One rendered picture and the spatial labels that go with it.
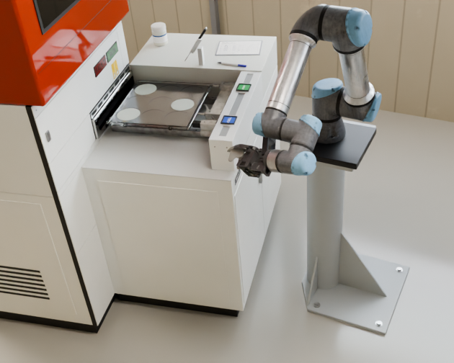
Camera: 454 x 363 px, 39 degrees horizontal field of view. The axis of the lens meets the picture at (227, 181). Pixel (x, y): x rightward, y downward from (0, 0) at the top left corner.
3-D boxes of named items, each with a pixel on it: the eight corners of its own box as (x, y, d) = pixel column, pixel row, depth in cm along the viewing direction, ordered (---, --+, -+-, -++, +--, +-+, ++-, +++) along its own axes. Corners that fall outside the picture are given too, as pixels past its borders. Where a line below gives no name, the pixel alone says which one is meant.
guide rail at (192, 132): (112, 131, 278) (110, 125, 276) (114, 128, 279) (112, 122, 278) (223, 139, 266) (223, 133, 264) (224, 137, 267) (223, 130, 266)
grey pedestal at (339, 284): (409, 269, 311) (428, 126, 262) (385, 335, 281) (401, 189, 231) (310, 243, 332) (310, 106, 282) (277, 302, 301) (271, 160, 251)
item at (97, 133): (95, 139, 269) (90, 119, 263) (132, 87, 302) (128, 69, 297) (99, 139, 268) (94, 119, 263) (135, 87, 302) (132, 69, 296)
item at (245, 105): (211, 169, 250) (207, 140, 241) (243, 98, 292) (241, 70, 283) (234, 171, 247) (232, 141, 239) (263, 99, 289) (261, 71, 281)
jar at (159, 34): (151, 46, 309) (148, 27, 304) (156, 39, 315) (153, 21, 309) (165, 47, 308) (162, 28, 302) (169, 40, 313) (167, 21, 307)
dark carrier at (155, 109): (109, 122, 270) (109, 121, 269) (137, 82, 296) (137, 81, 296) (187, 127, 262) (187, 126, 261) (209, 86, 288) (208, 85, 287)
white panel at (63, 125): (52, 197, 243) (24, 106, 219) (130, 91, 305) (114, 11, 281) (60, 198, 243) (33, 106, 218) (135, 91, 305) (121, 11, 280)
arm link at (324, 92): (318, 102, 260) (318, 72, 252) (350, 108, 254) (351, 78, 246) (306, 117, 252) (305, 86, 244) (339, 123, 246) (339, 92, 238)
